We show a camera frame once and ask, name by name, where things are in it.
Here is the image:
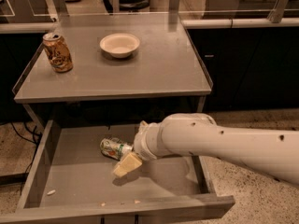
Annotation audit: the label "white paper bowl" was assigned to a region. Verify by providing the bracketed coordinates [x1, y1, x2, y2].
[99, 34, 140, 59]

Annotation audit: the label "grey horizontal rail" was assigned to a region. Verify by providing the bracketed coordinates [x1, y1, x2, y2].
[0, 18, 299, 34]

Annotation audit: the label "orange brown soda can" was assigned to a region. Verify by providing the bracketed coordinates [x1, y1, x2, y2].
[43, 32, 73, 73]

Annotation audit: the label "grey counter cabinet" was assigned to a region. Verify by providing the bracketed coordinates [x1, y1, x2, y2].
[15, 13, 212, 110]

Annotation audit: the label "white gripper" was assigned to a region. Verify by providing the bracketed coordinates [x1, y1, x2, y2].
[113, 120, 165, 178]

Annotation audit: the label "grey open drawer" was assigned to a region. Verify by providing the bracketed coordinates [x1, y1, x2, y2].
[1, 120, 235, 224]

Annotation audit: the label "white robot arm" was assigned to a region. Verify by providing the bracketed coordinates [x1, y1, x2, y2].
[113, 113, 299, 186]

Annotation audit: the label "white crumb in drawer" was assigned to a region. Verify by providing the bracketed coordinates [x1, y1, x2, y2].
[47, 189, 56, 195]

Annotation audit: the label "green white 7up can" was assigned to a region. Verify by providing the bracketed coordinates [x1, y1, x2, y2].
[100, 137, 133, 161]

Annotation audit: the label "black floor cables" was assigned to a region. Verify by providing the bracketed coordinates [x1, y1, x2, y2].
[8, 120, 43, 194]

